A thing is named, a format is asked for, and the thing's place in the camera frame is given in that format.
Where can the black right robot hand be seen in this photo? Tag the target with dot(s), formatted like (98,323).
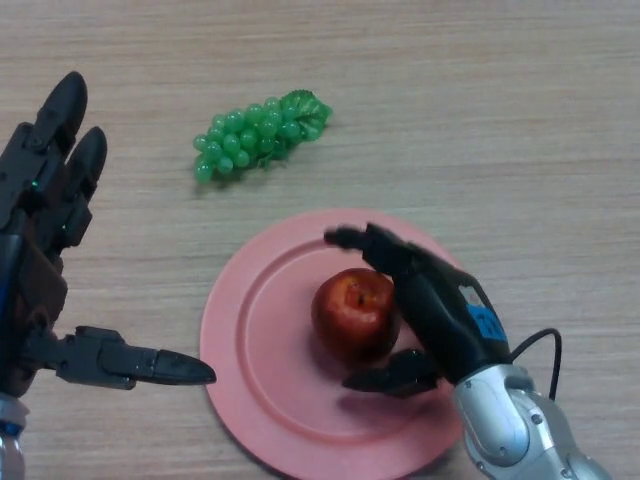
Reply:
(445,315)

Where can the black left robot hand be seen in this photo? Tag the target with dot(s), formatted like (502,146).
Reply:
(35,220)

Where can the red apple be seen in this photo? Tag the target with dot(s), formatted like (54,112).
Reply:
(350,315)

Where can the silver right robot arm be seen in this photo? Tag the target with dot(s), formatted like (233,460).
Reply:
(510,425)

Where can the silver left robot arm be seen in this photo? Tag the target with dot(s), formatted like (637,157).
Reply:
(7,440)

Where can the pink round plate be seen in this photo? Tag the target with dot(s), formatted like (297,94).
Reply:
(270,350)

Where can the green plastic grape bunch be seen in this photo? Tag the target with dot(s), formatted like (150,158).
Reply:
(240,140)

